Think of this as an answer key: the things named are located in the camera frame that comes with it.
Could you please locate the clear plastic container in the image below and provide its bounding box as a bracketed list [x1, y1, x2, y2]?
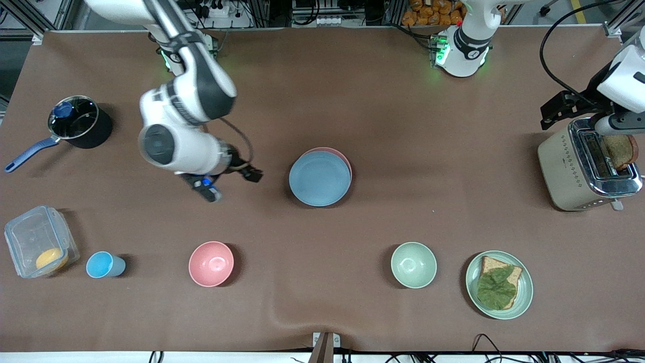
[4, 205, 80, 279]

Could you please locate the pink plate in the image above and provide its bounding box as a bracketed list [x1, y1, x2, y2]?
[302, 147, 353, 193]

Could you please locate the aluminium frame rail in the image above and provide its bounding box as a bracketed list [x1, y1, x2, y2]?
[602, 0, 645, 37]
[0, 0, 76, 40]

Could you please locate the green bowl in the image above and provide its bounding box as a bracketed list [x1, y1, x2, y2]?
[391, 242, 438, 289]

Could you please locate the blue plate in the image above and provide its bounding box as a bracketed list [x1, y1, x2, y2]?
[289, 151, 352, 207]

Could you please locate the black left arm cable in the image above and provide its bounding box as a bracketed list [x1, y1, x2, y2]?
[539, 0, 620, 107]

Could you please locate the white power strip with plugs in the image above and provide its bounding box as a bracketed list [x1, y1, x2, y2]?
[194, 0, 252, 29]

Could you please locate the toast slice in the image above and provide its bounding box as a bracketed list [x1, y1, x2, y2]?
[602, 134, 639, 171]

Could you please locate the brown table cover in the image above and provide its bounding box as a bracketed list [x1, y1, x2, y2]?
[0, 25, 645, 353]

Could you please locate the black pot with blue handle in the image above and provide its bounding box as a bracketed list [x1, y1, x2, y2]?
[4, 95, 113, 173]

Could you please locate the beige chrome toaster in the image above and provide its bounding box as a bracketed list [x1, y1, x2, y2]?
[537, 117, 643, 212]

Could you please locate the black looped floor cable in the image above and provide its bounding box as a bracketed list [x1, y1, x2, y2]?
[471, 333, 507, 363]

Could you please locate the green plate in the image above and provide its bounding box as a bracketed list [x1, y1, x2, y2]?
[465, 250, 534, 320]

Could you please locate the blue cup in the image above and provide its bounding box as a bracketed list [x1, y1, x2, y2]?
[86, 251, 126, 279]

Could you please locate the pink bowl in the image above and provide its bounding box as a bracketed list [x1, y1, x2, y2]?
[188, 241, 235, 288]

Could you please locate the glass lid with blue knob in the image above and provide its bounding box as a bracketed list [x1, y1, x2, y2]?
[49, 96, 99, 141]

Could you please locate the brown bread slice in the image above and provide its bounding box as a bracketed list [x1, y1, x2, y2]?
[479, 256, 524, 310]

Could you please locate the metal table edge bracket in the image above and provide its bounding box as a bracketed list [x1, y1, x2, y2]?
[312, 332, 341, 363]

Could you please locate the bag of orange buns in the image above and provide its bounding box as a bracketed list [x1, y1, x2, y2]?
[402, 0, 504, 27]

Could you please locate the orange round food piece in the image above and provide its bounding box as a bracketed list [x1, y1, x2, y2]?
[35, 247, 69, 273]

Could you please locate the green lettuce leaf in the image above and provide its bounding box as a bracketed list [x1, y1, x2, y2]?
[477, 266, 518, 311]

